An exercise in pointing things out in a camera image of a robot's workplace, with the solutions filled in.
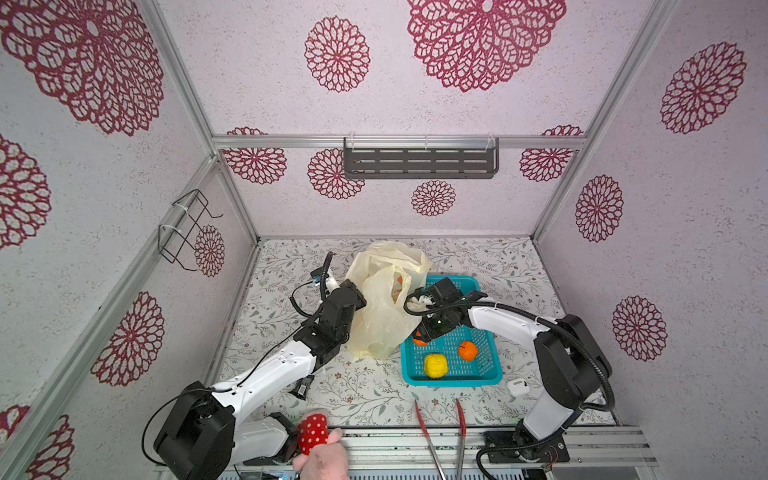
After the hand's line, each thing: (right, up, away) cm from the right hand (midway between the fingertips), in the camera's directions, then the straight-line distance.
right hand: (421, 326), depth 90 cm
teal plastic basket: (+16, -11, -7) cm, 21 cm away
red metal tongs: (+9, -26, -15) cm, 31 cm away
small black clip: (-34, -14, -10) cm, 38 cm away
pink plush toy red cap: (-25, -24, -24) cm, 42 cm away
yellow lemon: (+3, -9, -8) cm, 13 cm away
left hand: (-20, +13, -8) cm, 25 cm away
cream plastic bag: (-11, +16, -13) cm, 24 cm away
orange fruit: (-1, -3, -5) cm, 6 cm away
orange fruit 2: (+13, -6, -4) cm, 15 cm away
